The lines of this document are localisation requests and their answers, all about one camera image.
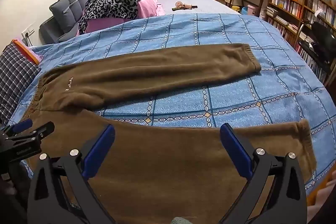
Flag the grey tufted headboard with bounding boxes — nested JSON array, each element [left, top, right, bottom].
[[39, 0, 105, 43]]

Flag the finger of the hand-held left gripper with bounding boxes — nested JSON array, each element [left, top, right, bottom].
[[0, 119, 33, 138], [5, 121, 55, 147]]

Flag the wooden bed frame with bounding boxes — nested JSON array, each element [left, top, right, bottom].
[[306, 172, 336, 214]]

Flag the white bedsheet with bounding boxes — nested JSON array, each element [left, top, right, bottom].
[[155, 0, 239, 16]]

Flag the pink bin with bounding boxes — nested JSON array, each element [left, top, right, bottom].
[[247, 4, 259, 17]]

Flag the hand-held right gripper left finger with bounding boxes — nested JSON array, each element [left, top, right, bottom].
[[28, 124, 116, 224]]

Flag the blue patterned blanket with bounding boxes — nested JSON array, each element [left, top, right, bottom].
[[5, 13, 336, 209]]

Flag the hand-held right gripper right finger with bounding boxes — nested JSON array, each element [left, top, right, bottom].
[[219, 123, 307, 224]]

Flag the pink cloth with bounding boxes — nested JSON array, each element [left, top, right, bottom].
[[76, 0, 166, 35]]

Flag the black chair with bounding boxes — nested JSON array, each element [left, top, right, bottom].
[[294, 19, 336, 72]]

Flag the brown fleece pants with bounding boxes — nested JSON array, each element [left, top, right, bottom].
[[20, 43, 318, 224]]

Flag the leopard print cloth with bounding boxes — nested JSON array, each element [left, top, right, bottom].
[[79, 0, 155, 33]]

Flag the dark plaid pillow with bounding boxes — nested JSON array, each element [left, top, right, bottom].
[[0, 42, 42, 125]]

